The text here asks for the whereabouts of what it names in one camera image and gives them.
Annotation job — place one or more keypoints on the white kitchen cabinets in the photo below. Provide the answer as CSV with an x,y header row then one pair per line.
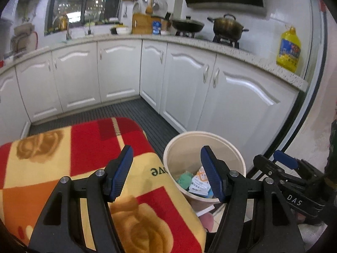
x,y
118,68

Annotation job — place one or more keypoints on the yellow oil bottle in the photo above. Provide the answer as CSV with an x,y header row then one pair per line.
x,y
288,52

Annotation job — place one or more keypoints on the wooden cutting board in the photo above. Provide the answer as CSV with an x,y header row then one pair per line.
x,y
142,25

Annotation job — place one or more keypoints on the speckled countertop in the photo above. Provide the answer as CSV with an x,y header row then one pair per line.
x,y
263,62

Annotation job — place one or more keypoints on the person's right hand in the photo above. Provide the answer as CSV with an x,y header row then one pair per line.
x,y
312,233

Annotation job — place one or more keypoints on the dark kitchen window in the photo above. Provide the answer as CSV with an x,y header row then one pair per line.
x,y
79,2

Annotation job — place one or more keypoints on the pink slipper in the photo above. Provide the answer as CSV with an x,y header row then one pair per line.
x,y
208,222

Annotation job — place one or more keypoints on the beige ceramic pot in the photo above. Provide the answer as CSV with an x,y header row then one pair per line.
x,y
24,29

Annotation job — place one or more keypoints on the metal kitchen faucet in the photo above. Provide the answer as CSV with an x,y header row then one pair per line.
x,y
68,33

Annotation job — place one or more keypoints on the brass cooking pot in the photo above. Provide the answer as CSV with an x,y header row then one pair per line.
x,y
227,27

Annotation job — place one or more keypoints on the green cloth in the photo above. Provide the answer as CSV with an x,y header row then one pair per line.
x,y
185,180

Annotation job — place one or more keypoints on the blue white carton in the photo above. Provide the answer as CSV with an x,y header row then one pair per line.
x,y
156,28

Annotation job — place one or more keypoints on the black pot yellow lid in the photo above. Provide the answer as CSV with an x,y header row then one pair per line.
x,y
114,30

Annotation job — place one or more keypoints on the hanging wooden spoon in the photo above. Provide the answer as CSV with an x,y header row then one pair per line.
x,y
149,9

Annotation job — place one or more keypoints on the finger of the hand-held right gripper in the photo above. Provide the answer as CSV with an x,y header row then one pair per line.
x,y
266,166
285,159

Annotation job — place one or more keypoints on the gas stove burner stand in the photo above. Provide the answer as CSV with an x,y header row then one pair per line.
x,y
226,42
185,34

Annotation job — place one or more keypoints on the black wok with lid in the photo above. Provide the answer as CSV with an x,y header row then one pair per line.
x,y
188,26

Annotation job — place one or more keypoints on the white bowl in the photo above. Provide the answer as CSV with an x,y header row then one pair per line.
x,y
124,31

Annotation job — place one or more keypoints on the small yellow bottle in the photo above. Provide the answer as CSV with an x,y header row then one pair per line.
x,y
63,23

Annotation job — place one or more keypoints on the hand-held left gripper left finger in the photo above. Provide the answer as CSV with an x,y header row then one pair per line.
x,y
121,174

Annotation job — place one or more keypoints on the red yellow printed blanket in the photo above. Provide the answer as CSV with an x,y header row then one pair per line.
x,y
87,142

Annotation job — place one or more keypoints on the beige trash bin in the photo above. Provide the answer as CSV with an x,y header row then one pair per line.
x,y
184,150

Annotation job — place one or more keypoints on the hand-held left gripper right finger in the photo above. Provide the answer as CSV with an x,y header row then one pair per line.
x,y
212,174

